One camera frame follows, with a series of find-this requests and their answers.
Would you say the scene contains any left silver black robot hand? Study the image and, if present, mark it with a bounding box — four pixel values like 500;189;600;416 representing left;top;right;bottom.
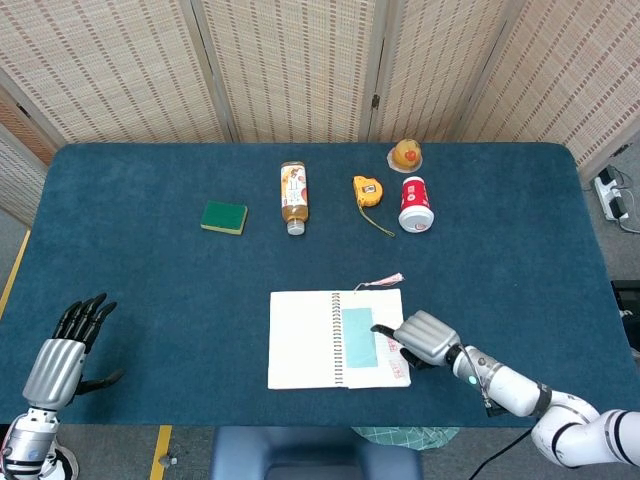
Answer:
22;293;125;412

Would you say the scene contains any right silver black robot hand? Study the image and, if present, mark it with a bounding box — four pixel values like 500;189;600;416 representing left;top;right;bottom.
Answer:
370;309;462;370

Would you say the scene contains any light blue and white paper card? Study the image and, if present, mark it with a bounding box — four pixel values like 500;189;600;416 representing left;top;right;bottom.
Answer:
341;272;407;370

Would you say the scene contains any open spiral notebook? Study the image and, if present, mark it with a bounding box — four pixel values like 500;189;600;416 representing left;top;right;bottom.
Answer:
267;288;413;391

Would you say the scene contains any green checked cloth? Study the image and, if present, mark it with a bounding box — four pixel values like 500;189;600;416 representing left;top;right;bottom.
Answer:
351;425;459;451

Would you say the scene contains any red paper cup white lid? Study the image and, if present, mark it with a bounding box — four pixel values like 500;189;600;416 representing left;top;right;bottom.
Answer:
397;175;435;234

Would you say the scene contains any dark blue tablecloth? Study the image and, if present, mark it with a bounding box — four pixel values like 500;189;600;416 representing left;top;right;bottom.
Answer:
0;142;632;429

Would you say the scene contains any yellow tape measure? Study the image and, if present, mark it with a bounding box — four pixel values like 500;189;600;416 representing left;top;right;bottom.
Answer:
352;174;396;238

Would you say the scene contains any blue padded seat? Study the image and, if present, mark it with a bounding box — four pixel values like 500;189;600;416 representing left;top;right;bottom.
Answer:
209;426;424;480

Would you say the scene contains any orange fruit jelly cup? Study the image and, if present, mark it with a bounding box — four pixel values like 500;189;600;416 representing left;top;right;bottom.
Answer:
387;138;426;174

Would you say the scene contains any plastic tea bottle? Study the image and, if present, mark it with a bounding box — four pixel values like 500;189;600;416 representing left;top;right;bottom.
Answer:
279;160;310;237

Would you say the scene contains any black box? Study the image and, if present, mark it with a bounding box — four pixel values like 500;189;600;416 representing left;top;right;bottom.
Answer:
610;279;640;351

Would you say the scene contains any green yellow sponge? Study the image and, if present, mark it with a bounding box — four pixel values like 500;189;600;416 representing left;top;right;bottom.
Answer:
200;200;249;236

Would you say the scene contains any white power strip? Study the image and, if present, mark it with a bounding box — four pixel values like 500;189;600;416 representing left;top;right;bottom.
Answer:
593;167;630;222

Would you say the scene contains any woven bamboo folding screen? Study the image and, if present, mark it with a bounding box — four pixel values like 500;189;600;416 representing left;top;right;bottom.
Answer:
0;0;640;227

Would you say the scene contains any black floor cable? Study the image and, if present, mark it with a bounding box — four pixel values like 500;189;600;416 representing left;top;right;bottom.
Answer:
469;428;534;480

